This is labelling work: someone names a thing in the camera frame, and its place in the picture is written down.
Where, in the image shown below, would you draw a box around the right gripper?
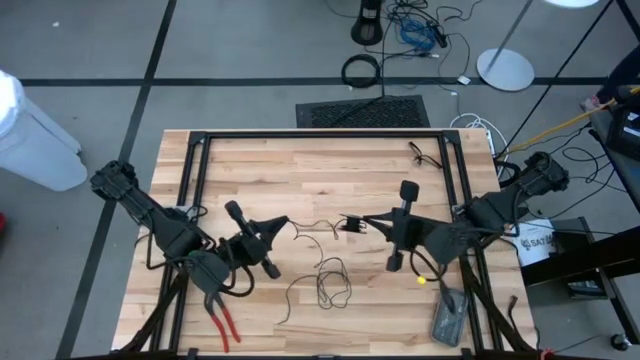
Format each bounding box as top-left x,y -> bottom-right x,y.
362,179 -> 431,274

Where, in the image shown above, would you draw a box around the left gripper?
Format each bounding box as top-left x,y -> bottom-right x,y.
222,200 -> 290,280

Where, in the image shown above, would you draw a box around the thin black cord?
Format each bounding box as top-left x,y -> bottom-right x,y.
277,218 -> 354,326

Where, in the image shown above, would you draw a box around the black eyeglasses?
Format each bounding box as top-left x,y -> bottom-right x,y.
407,141 -> 445,170

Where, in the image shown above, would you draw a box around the black floor mat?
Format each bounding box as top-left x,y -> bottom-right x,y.
294,94 -> 432,129

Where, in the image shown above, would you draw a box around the grey clear plastic case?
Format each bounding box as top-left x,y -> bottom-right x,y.
430,287 -> 470,348

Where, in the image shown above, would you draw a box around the white power strip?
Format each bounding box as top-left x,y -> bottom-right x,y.
482,127 -> 499,157

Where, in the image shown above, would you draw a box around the white printed paper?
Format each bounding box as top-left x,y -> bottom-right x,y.
509,218 -> 557,268

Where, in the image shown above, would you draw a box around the black power strip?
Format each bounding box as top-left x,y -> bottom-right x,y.
427,22 -> 450,49

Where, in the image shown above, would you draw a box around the black stand foot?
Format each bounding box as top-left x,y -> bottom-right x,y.
349,0 -> 385,47

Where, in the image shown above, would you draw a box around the black equipment cart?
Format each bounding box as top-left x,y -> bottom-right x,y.
519,107 -> 640,346

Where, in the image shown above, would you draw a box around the white trash bin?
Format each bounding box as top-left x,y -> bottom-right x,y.
0,69 -> 89,193

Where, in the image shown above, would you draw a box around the black device with label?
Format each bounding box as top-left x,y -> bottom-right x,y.
612,85 -> 640,161

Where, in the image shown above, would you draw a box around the person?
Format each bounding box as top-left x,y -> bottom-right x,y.
579,43 -> 640,114

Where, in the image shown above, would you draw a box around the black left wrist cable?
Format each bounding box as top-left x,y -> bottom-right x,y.
219,264 -> 256,297

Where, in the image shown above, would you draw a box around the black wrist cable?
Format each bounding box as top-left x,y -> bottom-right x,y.
409,248 -> 457,314
219,264 -> 256,297

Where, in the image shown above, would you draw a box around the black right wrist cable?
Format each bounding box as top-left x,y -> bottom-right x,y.
409,248 -> 457,314

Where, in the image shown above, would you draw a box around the red-handled pliers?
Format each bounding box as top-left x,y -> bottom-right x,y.
202,292 -> 242,354

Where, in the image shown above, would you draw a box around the black aluminium table frame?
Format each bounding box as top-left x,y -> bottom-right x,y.
112,128 -> 539,360

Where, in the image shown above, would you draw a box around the white cable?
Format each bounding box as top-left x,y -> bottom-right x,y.
448,112 -> 496,134

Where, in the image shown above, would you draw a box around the black cable with brown plug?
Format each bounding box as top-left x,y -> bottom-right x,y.
506,294 -> 524,334

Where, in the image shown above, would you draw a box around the coiled black floor cable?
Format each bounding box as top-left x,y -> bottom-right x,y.
340,53 -> 384,90

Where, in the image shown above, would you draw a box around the white round pedestal stand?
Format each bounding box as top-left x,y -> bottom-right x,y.
475,0 -> 601,93

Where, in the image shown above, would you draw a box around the blue cable bundle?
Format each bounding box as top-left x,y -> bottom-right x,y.
398,18 -> 437,52

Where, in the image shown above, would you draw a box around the yellow floor cable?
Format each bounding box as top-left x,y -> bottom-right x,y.
499,85 -> 640,156

